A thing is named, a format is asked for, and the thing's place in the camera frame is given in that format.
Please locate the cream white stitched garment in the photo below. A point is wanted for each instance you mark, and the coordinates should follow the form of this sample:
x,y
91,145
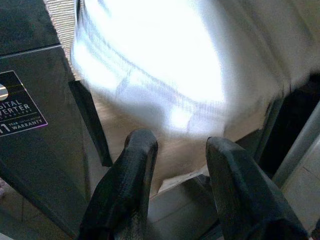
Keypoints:
x,y
162,62

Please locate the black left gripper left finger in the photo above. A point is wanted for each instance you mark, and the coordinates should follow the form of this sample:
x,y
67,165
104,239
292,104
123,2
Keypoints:
x,y
122,180

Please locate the black warranty sticker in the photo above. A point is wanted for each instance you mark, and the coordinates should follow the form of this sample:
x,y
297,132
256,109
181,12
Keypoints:
x,y
20,110

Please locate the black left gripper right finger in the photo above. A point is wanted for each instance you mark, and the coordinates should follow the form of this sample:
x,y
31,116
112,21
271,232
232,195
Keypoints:
x,y
240,185

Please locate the black top-load washing machine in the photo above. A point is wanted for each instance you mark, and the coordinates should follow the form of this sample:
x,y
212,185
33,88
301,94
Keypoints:
x,y
42,162

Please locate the grey metal door frame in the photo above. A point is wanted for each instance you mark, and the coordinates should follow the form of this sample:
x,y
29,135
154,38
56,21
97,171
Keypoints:
x,y
295,150

